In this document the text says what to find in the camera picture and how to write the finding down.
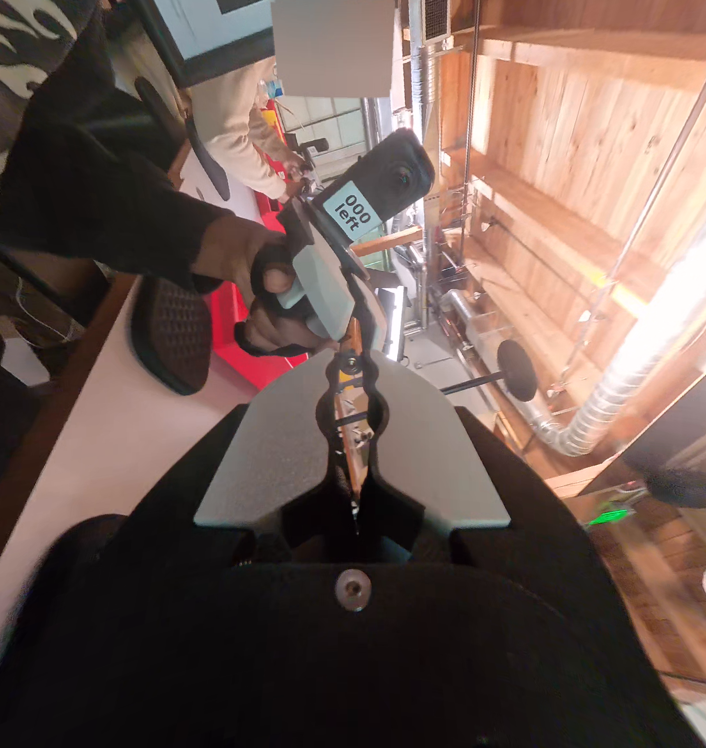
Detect brown mesh chair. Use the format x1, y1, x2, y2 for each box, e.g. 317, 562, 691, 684
131, 276, 214, 397

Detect black framed marker sign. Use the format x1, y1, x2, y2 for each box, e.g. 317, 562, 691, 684
132, 0, 276, 90

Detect black floor lamp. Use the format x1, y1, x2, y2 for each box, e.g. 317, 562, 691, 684
441, 340, 539, 403

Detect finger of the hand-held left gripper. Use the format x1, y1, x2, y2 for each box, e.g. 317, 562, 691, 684
357, 283, 384, 353
293, 244, 357, 344

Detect ceiling air vent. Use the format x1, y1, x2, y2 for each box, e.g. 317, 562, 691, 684
422, 0, 453, 44

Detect silver air duct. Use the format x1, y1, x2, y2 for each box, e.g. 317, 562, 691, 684
528, 193, 706, 458
410, 35, 441, 328
441, 289, 541, 433

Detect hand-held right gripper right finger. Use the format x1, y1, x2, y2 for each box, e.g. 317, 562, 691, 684
366, 349, 513, 531

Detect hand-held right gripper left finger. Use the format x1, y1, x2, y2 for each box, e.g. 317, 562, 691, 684
193, 349, 339, 531

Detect person's left hand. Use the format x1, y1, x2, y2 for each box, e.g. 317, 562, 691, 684
195, 217, 336, 354

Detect large red storage bin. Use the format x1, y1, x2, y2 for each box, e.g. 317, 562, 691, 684
209, 280, 307, 391

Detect lit studio light panel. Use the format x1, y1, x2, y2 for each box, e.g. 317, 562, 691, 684
376, 285, 407, 360

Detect person's left forearm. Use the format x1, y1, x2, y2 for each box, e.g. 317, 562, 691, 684
0, 76, 237, 293

